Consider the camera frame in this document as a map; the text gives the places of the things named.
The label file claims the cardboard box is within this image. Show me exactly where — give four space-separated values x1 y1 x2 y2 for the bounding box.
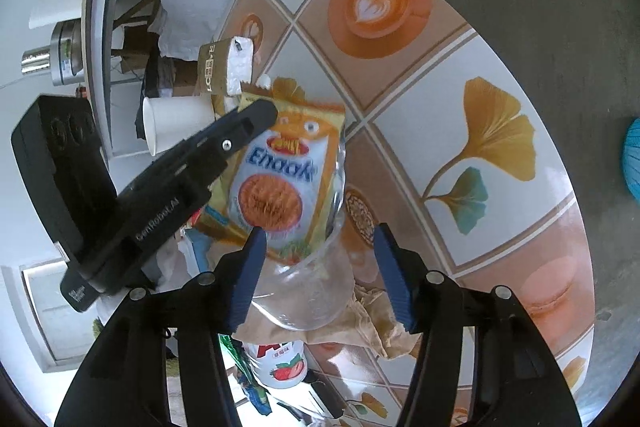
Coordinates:
112 24 161 75

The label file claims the brown tissue box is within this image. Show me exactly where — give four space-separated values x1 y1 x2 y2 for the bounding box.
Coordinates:
196 36 256 112

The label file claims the green chip bag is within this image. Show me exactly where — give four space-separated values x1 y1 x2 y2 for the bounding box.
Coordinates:
220 334 273 414

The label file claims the black cloth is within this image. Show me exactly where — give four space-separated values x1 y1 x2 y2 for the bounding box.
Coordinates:
135 52 176 142

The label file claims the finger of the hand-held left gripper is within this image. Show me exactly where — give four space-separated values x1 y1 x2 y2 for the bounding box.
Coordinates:
154 98 279 188

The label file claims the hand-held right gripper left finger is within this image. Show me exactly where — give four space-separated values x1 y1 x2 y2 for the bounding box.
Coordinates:
54 228 267 427

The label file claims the white metal shelf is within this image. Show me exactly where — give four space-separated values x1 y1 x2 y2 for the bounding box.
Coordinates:
82 0 266 158

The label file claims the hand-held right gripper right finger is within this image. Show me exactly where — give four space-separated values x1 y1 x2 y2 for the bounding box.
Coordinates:
374 224 583 427

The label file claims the white milk bottle red label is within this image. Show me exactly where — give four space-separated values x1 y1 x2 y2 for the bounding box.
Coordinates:
242 339 308 390

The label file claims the white plastic bag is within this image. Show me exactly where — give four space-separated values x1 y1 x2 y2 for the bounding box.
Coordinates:
157 0 238 62

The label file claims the blue woven object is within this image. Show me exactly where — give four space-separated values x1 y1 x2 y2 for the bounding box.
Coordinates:
622 117 640 202

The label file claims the white paper cup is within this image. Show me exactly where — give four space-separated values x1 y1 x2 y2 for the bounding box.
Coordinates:
142 96 216 156

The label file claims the white blue wrapper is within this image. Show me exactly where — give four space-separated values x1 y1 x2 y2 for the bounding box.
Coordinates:
175 227 221 280

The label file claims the orange blue snack packet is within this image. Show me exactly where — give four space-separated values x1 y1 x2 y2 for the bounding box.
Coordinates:
207 77 348 265

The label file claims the crumpled brown paper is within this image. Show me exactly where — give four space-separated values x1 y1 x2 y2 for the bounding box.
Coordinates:
235 284 426 360

